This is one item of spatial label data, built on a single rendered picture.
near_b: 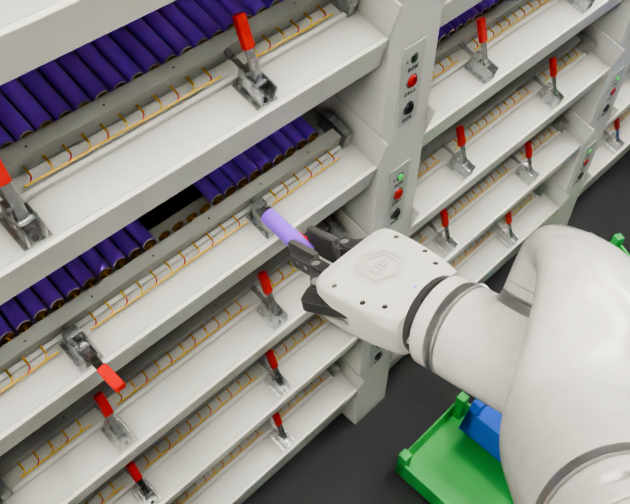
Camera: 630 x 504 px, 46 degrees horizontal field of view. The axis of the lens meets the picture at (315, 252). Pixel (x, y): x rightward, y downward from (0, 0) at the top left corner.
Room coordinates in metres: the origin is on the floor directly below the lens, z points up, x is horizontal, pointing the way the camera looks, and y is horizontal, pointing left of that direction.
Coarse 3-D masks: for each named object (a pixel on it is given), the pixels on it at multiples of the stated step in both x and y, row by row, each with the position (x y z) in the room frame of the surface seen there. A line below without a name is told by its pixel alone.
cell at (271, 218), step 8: (272, 208) 0.53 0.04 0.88; (264, 216) 0.52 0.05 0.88; (272, 216) 0.52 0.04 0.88; (280, 216) 0.52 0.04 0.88; (272, 224) 0.51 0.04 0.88; (280, 224) 0.51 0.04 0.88; (288, 224) 0.51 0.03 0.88; (280, 232) 0.50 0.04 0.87; (288, 232) 0.50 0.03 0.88; (296, 232) 0.50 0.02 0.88; (288, 240) 0.49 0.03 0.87; (304, 240) 0.49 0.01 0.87; (312, 248) 0.48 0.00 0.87
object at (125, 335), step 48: (336, 96) 0.78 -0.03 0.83; (384, 144) 0.71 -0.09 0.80; (336, 192) 0.67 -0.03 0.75; (240, 240) 0.59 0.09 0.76; (144, 288) 0.51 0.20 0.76; (192, 288) 0.52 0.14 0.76; (96, 336) 0.45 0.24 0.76; (144, 336) 0.45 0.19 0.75; (0, 384) 0.39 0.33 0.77; (48, 384) 0.39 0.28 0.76; (96, 384) 0.41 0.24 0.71; (0, 432) 0.34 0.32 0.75
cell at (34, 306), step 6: (30, 288) 0.49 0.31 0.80; (18, 294) 0.48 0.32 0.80; (24, 294) 0.48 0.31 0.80; (30, 294) 0.48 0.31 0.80; (18, 300) 0.47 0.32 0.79; (24, 300) 0.47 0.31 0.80; (30, 300) 0.47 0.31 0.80; (36, 300) 0.47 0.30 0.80; (24, 306) 0.46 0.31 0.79; (30, 306) 0.46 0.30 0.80; (36, 306) 0.46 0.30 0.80; (42, 306) 0.46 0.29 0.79; (30, 312) 0.46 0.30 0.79; (36, 312) 0.46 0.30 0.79
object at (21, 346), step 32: (288, 160) 0.69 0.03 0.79; (256, 192) 0.64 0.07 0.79; (288, 192) 0.66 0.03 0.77; (192, 224) 0.58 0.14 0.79; (160, 256) 0.54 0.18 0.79; (96, 288) 0.49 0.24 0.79; (64, 320) 0.45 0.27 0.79; (96, 320) 0.46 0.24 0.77; (0, 352) 0.41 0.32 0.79; (32, 352) 0.42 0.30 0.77
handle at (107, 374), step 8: (80, 352) 0.42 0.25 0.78; (88, 352) 0.42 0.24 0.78; (88, 360) 0.41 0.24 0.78; (96, 360) 0.41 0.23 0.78; (96, 368) 0.40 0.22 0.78; (104, 368) 0.39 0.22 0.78; (104, 376) 0.38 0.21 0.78; (112, 376) 0.38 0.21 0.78; (112, 384) 0.37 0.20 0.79; (120, 384) 0.37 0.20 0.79
